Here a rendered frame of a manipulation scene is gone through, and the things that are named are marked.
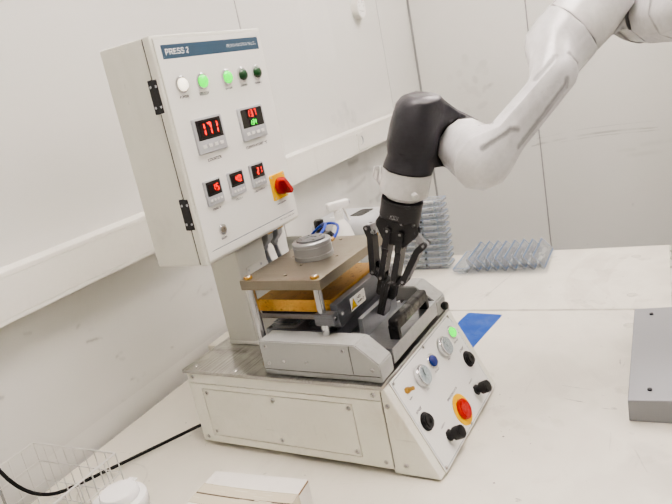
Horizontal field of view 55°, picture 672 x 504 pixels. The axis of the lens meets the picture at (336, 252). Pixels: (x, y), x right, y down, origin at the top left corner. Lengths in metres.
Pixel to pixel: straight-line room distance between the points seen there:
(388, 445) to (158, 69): 0.77
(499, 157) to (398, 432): 0.49
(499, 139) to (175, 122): 0.56
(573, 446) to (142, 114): 0.97
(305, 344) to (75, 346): 0.59
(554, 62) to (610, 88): 2.40
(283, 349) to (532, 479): 0.48
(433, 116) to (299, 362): 0.50
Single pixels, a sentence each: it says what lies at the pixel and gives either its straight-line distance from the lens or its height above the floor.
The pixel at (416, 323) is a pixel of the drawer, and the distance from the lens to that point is 1.24.
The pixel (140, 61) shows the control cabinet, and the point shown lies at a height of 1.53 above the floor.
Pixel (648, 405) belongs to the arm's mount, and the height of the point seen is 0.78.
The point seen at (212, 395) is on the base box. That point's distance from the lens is 1.36.
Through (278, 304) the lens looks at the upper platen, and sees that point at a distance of 1.24.
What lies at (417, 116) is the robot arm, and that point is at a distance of 1.07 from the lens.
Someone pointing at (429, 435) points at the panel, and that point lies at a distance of 1.18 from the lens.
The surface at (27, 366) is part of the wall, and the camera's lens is 1.48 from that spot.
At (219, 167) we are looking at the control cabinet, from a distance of 1.27.
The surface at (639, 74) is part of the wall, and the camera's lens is 3.48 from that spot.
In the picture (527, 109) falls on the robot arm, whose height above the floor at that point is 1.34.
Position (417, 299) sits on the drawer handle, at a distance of 1.24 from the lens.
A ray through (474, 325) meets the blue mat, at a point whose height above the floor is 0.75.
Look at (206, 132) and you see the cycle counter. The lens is 1.24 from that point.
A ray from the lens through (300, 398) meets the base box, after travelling 1.22.
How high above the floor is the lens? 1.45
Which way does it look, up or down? 15 degrees down
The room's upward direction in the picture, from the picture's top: 11 degrees counter-clockwise
